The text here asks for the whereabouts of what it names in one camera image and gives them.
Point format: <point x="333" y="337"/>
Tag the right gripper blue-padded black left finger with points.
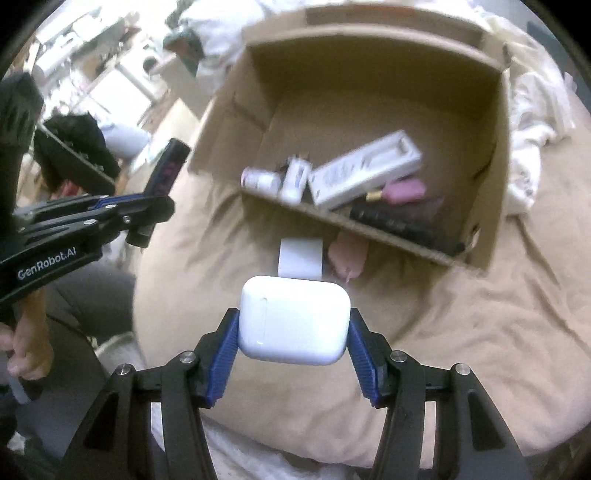
<point x="114" y="439"/>

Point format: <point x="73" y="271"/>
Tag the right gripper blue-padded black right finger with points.
<point x="472" y="440"/>

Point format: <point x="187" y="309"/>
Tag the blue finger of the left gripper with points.
<point x="115" y="200"/>

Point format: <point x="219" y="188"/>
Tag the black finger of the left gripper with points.
<point x="137" y="218"/>

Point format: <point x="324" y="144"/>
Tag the small white tube bottle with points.
<point x="295" y="180"/>

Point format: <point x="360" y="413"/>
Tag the white earbuds case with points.
<point x="293" y="321"/>

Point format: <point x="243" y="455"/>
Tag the black corded tool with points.
<point x="410" y="230"/>

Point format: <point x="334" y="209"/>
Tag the white remote control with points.
<point x="363" y="169"/>

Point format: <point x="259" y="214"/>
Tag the person's left hand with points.
<point x="28" y="343"/>

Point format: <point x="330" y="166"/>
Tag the black bag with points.
<point x="72" y="148"/>

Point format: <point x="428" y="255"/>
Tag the tan bed sheet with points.
<point x="523" y="327"/>

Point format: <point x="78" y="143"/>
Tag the brown cardboard box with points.
<point x="324" y="81"/>

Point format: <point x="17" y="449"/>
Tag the white rumpled duvet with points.
<point x="540" y="110"/>

